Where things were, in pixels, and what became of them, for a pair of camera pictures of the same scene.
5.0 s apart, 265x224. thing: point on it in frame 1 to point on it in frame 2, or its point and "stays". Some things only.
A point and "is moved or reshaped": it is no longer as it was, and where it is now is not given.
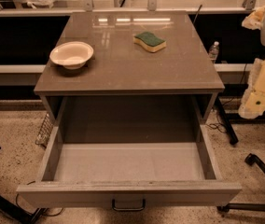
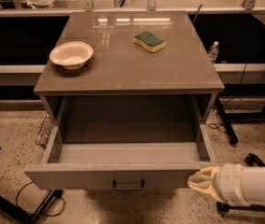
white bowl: (71, 54) stays
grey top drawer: (128, 176) is moved or reshaped
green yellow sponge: (149, 41) stays
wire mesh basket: (45, 131) stays
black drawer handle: (129, 209) to (114, 185)
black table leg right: (231, 133) stays
